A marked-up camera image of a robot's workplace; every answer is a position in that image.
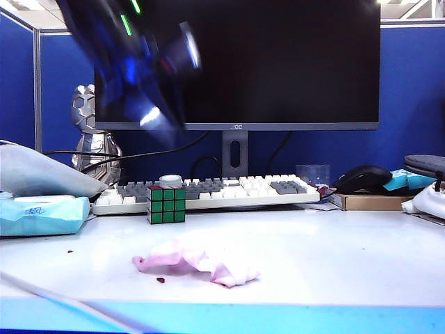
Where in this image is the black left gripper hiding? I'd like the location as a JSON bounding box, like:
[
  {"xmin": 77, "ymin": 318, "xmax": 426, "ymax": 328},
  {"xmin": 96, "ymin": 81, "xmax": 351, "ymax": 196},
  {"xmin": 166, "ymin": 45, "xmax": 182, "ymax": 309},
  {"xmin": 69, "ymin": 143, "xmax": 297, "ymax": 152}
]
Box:
[{"xmin": 93, "ymin": 34, "xmax": 187, "ymax": 138}]

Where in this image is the Rubik's cube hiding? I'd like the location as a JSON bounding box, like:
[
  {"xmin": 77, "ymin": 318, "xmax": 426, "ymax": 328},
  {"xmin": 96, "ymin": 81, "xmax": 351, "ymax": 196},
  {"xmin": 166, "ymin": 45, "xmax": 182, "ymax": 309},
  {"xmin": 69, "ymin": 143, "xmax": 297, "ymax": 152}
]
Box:
[{"xmin": 145, "ymin": 185, "xmax": 188, "ymax": 225}]

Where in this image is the pink stained wet wipe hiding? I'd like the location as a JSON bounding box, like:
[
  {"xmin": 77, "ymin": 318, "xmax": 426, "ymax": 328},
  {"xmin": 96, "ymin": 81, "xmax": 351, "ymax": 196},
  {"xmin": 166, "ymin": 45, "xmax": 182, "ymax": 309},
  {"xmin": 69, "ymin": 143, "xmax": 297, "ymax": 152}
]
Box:
[{"xmin": 131, "ymin": 238, "xmax": 261, "ymax": 289}]

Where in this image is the light blue wet wipes pack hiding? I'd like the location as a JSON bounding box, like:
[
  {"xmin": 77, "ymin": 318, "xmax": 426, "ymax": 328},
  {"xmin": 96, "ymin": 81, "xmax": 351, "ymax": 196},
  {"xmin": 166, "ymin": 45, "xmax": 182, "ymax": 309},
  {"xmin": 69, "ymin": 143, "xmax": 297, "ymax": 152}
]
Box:
[{"xmin": 0, "ymin": 195, "xmax": 90, "ymax": 237}]

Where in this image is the silver faceted figurine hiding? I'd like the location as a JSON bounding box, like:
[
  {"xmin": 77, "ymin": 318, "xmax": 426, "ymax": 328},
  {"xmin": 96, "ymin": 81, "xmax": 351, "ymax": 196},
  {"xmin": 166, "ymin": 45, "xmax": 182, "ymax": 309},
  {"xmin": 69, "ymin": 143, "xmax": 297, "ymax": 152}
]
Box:
[{"xmin": 70, "ymin": 84, "xmax": 123, "ymax": 185}]

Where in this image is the translucent white tape roll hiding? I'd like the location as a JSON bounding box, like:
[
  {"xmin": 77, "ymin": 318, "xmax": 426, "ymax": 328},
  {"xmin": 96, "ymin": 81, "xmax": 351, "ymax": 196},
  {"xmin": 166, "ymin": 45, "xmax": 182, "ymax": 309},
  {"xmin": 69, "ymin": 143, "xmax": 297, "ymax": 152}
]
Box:
[{"xmin": 159, "ymin": 175, "xmax": 182, "ymax": 189}]

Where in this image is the white and grey keyboard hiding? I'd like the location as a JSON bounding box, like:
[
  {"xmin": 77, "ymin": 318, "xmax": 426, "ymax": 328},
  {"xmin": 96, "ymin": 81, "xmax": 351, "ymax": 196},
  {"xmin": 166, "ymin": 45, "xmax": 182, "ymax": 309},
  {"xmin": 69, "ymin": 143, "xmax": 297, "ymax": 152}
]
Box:
[{"xmin": 90, "ymin": 173, "xmax": 321, "ymax": 216}]

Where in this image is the black AOC computer monitor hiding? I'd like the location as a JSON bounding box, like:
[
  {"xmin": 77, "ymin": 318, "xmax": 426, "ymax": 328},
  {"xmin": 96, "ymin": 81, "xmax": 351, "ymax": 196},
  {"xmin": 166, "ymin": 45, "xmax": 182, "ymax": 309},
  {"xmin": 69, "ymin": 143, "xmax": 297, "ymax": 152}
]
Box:
[{"xmin": 92, "ymin": 0, "xmax": 382, "ymax": 178}]

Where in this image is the clear glass cup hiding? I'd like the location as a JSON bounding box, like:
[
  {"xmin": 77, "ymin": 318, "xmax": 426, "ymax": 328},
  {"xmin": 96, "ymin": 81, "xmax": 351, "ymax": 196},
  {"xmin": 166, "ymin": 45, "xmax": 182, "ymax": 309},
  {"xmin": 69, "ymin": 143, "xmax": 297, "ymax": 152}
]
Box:
[{"xmin": 295, "ymin": 164, "xmax": 330, "ymax": 191}]

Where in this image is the black computer mouse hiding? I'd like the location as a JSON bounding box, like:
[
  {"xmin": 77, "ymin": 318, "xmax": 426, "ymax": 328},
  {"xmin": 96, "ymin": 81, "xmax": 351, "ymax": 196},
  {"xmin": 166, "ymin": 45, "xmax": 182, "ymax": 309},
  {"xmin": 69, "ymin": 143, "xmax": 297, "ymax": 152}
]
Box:
[{"xmin": 334, "ymin": 165, "xmax": 393, "ymax": 195}]

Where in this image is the flat brown cardboard box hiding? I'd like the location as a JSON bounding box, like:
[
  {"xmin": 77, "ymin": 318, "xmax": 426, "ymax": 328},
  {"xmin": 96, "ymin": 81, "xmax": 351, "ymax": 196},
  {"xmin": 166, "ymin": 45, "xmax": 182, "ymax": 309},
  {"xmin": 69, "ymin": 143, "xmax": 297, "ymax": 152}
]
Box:
[{"xmin": 328, "ymin": 191, "xmax": 416, "ymax": 212}]

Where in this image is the cyan paper package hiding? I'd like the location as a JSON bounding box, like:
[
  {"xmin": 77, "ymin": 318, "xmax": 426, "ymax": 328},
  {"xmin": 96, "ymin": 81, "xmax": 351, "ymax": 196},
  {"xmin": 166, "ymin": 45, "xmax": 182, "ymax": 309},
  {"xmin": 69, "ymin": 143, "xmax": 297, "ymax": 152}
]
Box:
[{"xmin": 384, "ymin": 168, "xmax": 437, "ymax": 192}]

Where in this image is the grey fabric zip case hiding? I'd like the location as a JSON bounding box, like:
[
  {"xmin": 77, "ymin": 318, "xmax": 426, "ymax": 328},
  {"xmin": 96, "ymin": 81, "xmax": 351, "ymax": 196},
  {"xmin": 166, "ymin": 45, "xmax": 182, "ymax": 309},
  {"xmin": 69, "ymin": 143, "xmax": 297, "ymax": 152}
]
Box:
[{"xmin": 403, "ymin": 154, "xmax": 445, "ymax": 182}]

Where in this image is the black power cable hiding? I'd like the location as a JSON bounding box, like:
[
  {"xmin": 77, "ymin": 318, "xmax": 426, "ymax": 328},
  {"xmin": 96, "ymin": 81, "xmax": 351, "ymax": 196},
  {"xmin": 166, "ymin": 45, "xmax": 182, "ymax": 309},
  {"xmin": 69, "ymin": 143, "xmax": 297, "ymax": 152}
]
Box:
[
  {"xmin": 37, "ymin": 150, "xmax": 121, "ymax": 157},
  {"xmin": 83, "ymin": 131, "xmax": 210, "ymax": 173}
]

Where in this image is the black monitor cable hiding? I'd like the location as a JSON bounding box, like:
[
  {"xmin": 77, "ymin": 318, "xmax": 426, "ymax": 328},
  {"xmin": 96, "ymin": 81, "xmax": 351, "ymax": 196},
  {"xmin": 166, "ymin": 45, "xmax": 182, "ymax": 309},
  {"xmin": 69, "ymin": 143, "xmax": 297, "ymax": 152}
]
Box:
[
  {"xmin": 266, "ymin": 131, "xmax": 293, "ymax": 171},
  {"xmin": 192, "ymin": 155, "xmax": 223, "ymax": 178}
]

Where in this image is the grey aluminium partition frame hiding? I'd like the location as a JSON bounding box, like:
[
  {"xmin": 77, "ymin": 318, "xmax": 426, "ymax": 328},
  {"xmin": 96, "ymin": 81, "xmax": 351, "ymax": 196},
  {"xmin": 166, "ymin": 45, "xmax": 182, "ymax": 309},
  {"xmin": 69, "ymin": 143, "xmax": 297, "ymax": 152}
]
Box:
[{"xmin": 33, "ymin": 26, "xmax": 95, "ymax": 154}]

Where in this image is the white charging cable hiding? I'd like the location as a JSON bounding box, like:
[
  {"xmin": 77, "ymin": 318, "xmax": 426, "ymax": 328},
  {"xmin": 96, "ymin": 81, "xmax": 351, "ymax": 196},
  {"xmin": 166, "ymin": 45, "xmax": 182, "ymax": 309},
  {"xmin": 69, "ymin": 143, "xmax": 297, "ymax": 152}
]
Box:
[{"xmin": 0, "ymin": 271, "xmax": 154, "ymax": 334}]

